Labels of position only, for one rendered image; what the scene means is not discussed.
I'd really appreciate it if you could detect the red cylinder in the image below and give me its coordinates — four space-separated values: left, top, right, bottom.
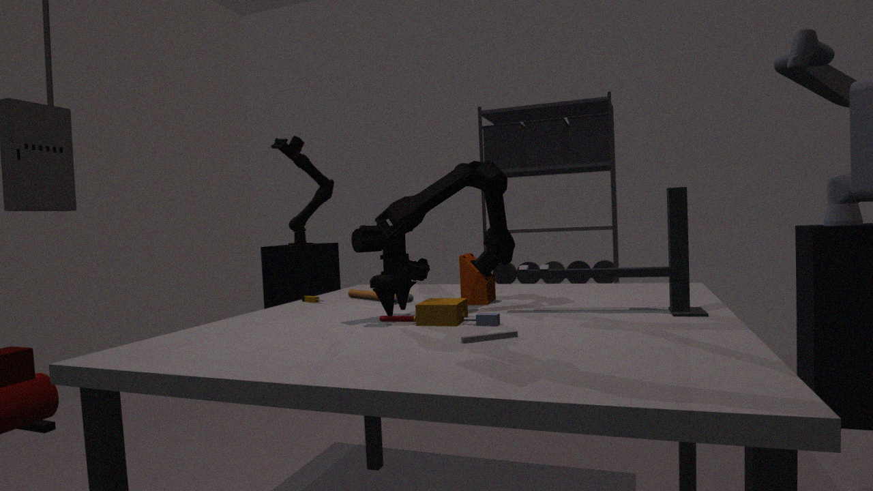
380 316 416 322

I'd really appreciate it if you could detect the hammer with wooden handle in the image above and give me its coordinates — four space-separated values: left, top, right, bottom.
348 289 413 303

